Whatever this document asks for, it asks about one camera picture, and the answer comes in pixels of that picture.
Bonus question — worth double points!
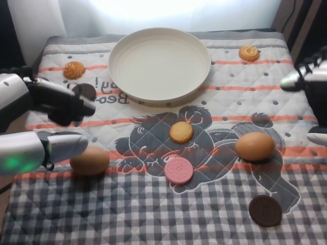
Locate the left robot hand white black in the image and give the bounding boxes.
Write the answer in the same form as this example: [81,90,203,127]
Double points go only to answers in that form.
[0,65,97,177]

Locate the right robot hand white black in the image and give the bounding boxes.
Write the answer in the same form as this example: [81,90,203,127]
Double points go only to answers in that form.
[279,50,327,149]

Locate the brown egg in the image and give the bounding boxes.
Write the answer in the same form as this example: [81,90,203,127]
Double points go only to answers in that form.
[234,132,276,162]
[69,146,110,176]

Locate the round white plate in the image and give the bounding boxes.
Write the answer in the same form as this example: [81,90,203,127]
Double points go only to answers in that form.
[107,28,212,107]

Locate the brown chocolate sandwich cookie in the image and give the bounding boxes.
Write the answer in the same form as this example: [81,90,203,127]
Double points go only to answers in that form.
[248,194,283,227]
[72,83,96,102]

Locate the orange rosette butter cookie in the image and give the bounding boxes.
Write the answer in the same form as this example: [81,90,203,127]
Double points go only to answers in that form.
[63,61,86,80]

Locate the white curtain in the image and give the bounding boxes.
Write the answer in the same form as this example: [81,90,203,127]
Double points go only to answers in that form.
[9,0,282,39]

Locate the round golden biscuit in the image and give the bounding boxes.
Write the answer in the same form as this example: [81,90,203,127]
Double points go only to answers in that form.
[169,121,194,143]

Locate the grey quilt with bear print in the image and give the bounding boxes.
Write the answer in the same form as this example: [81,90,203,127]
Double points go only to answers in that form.
[0,27,327,245]

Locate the pink sandwich cookie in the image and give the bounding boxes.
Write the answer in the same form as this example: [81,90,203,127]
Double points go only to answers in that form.
[164,157,193,185]

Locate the brown wooden frame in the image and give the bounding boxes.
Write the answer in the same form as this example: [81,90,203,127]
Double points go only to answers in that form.
[270,0,327,63]

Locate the yellow ring butter cookie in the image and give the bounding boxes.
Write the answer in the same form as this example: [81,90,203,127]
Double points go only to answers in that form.
[239,45,261,62]

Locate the thin black cable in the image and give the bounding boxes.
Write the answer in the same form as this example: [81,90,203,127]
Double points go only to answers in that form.
[285,0,304,31]

